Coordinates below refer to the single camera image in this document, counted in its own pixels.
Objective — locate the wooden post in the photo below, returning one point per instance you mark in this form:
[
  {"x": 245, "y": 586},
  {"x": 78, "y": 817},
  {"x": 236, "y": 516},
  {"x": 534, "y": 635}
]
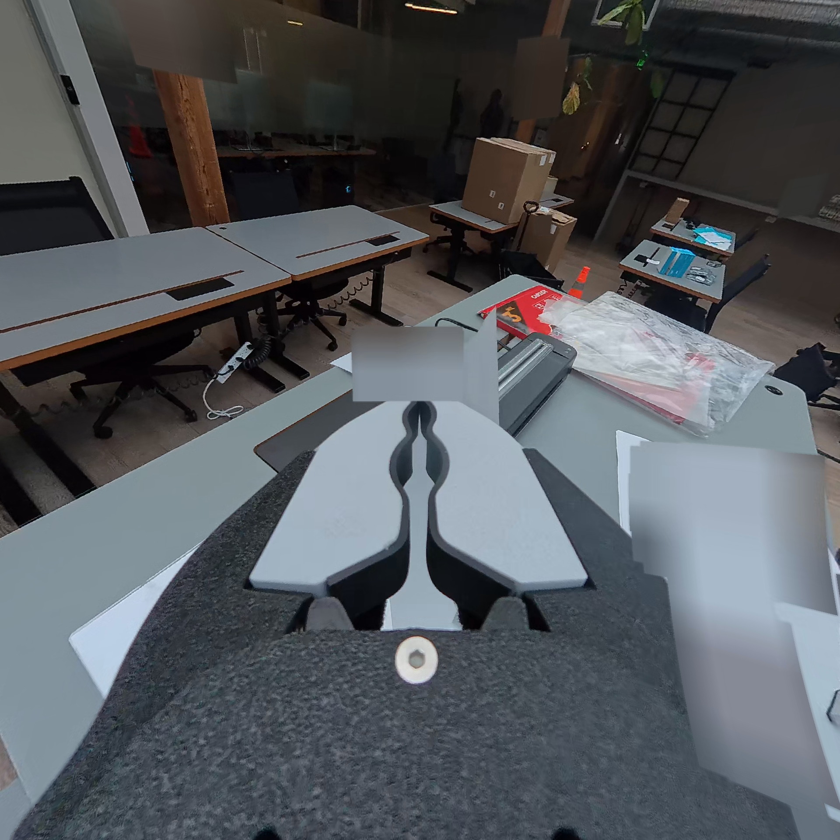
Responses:
[{"x": 193, "y": 151}]

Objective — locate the small cardboard box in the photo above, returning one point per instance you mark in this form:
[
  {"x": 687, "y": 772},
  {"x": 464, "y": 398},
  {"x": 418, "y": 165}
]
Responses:
[{"x": 548, "y": 239}]

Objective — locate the black trolley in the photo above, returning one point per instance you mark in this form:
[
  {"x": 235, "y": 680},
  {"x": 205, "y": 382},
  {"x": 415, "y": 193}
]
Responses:
[{"x": 525, "y": 266}]

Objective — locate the white paper sheet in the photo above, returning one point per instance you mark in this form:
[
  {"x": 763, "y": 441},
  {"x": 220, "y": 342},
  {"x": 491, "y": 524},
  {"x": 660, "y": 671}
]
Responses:
[
  {"x": 341, "y": 363},
  {"x": 111, "y": 630}
]

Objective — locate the large cardboard box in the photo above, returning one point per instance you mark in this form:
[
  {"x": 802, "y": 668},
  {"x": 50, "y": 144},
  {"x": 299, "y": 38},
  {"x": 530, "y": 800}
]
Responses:
[{"x": 502, "y": 177}]

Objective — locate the hanging green plant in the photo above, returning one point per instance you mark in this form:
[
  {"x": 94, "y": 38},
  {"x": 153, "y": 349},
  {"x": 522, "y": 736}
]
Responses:
[{"x": 572, "y": 98}]

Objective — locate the grey wood-edged office desk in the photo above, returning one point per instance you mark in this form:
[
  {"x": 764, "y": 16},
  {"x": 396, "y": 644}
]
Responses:
[
  {"x": 98, "y": 275},
  {"x": 630, "y": 266},
  {"x": 308, "y": 236},
  {"x": 669, "y": 232},
  {"x": 459, "y": 213}
]

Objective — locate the ceiling strip light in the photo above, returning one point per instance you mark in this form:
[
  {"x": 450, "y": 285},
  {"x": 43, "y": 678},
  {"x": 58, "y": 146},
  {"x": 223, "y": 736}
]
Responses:
[{"x": 430, "y": 5}]

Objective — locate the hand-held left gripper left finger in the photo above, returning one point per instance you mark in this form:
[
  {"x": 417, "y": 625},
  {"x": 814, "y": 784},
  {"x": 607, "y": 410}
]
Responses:
[{"x": 328, "y": 518}]

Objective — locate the clear plastic bag of sheets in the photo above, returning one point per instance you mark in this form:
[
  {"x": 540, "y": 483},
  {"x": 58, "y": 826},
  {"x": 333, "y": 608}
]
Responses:
[{"x": 656, "y": 354}]

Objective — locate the white power strip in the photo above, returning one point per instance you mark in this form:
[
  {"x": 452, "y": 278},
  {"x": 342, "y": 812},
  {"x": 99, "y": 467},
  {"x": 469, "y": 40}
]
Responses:
[{"x": 235, "y": 361}]

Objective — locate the red cardstock pack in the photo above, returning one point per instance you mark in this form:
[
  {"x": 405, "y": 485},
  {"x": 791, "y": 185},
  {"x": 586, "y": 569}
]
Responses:
[{"x": 518, "y": 308}]

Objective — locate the door access reader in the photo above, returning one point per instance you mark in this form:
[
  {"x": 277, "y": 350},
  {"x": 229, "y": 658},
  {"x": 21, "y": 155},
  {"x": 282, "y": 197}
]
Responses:
[{"x": 70, "y": 90}]

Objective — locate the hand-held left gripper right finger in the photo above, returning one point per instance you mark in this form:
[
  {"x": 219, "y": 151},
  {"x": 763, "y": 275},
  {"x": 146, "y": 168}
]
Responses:
[{"x": 505, "y": 518}]

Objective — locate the black office chair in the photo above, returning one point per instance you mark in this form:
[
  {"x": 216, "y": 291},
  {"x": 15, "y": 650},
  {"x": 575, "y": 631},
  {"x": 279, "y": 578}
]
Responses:
[
  {"x": 308, "y": 295},
  {"x": 124, "y": 367},
  {"x": 46, "y": 216},
  {"x": 814, "y": 374}
]

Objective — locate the light blue papers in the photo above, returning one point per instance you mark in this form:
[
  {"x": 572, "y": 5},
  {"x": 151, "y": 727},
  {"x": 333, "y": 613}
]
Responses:
[{"x": 712, "y": 234}]

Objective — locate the black laminator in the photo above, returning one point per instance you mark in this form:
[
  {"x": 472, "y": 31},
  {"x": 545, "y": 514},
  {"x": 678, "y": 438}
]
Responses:
[{"x": 538, "y": 377}]

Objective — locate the blue packet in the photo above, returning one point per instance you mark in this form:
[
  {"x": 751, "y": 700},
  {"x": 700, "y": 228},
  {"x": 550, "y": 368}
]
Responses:
[{"x": 676, "y": 262}]

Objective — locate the orange traffic cone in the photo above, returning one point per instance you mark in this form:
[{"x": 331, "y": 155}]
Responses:
[{"x": 579, "y": 283}]

